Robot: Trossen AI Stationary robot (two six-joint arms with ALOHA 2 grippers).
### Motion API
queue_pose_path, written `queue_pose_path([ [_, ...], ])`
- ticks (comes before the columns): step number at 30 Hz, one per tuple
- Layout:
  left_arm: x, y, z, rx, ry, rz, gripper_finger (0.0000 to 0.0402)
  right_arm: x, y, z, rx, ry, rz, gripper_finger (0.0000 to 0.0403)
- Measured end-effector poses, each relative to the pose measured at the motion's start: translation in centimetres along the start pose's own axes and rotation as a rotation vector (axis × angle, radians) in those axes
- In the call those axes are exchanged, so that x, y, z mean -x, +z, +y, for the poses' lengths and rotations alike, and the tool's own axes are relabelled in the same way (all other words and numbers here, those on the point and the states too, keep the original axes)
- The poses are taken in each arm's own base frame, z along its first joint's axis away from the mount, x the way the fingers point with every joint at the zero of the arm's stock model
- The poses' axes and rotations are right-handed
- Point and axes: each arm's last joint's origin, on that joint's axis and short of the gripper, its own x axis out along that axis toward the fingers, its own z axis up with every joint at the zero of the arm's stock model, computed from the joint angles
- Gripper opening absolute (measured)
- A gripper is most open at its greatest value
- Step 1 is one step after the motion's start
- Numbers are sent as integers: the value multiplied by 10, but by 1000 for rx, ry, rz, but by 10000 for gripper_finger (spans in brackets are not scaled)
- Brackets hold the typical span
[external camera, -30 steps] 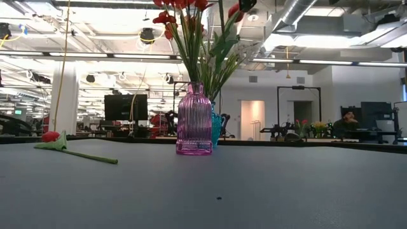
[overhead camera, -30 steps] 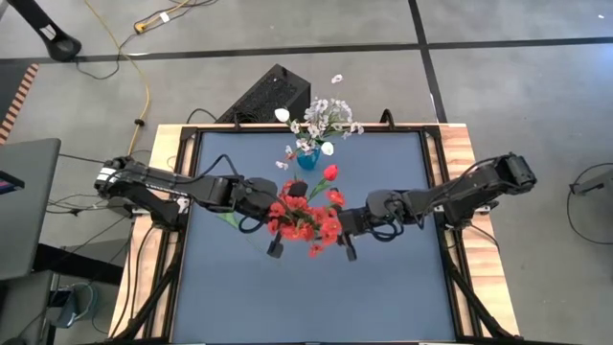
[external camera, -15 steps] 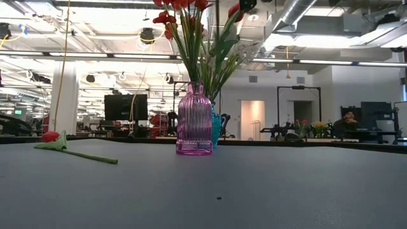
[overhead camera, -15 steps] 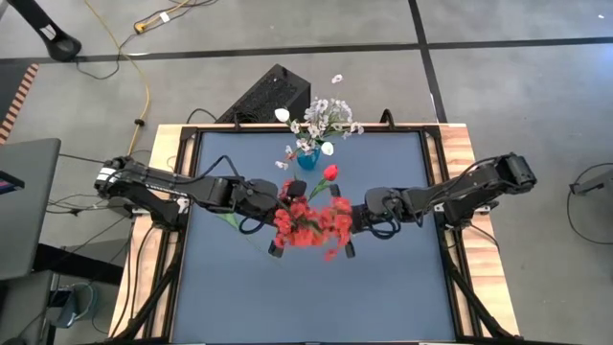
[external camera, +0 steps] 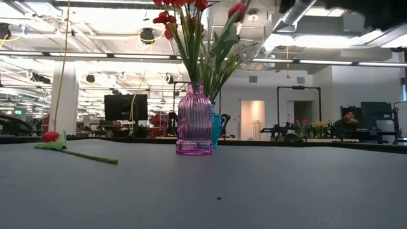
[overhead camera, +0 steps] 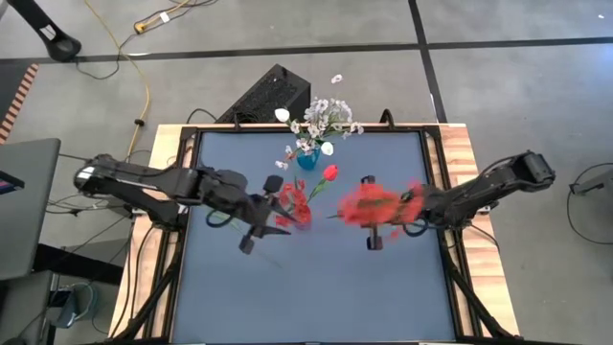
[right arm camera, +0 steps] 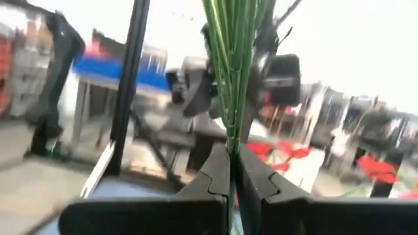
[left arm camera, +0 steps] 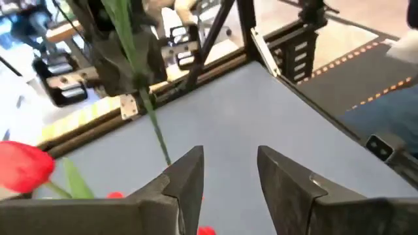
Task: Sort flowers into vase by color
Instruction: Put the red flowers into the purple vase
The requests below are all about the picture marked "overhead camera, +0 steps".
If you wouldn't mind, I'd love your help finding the white blossom spray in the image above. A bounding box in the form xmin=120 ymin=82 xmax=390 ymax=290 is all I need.
xmin=304 ymin=73 xmax=366 ymax=143
xmin=273 ymin=120 xmax=321 ymax=172

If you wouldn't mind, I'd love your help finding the grey stand foot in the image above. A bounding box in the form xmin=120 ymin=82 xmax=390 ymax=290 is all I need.
xmin=568 ymin=170 xmax=613 ymax=196

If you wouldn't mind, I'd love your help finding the red artificial tulip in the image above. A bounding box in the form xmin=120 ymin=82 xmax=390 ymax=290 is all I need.
xmin=306 ymin=163 xmax=340 ymax=205
xmin=210 ymin=210 xmax=284 ymax=270

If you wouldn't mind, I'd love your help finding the purple ribbed glass vase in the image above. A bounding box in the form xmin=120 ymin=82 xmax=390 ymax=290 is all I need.
xmin=292 ymin=210 xmax=313 ymax=232

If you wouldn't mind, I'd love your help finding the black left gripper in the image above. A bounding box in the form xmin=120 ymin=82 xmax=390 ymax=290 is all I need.
xmin=200 ymin=170 xmax=301 ymax=255

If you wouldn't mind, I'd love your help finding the yellow floor cable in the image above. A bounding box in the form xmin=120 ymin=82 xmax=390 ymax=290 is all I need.
xmin=83 ymin=0 xmax=193 ymax=167

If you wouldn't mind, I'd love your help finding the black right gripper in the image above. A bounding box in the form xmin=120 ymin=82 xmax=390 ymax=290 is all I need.
xmin=361 ymin=175 xmax=437 ymax=251

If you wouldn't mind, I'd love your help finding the red blossom spray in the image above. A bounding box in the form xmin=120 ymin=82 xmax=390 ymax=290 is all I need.
xmin=273 ymin=177 xmax=314 ymax=229
xmin=327 ymin=179 xmax=426 ymax=243

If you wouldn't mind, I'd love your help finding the grey side desk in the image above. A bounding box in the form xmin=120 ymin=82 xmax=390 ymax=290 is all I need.
xmin=0 ymin=137 xmax=62 ymax=283

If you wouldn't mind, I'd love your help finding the teal textured glass vase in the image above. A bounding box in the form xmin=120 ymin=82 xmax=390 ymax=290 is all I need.
xmin=295 ymin=149 xmax=321 ymax=172

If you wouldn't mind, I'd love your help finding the orange black striped strip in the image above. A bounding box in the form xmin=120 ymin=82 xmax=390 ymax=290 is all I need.
xmin=0 ymin=62 xmax=40 ymax=145

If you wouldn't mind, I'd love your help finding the black table frame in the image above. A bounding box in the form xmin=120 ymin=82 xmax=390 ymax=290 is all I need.
xmin=102 ymin=123 xmax=528 ymax=345

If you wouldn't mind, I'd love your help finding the black perforated computer case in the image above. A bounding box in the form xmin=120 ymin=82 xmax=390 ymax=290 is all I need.
xmin=214 ymin=62 xmax=312 ymax=126

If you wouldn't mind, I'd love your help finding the black stand foot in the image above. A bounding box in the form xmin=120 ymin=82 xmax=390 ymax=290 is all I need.
xmin=7 ymin=0 xmax=83 ymax=63

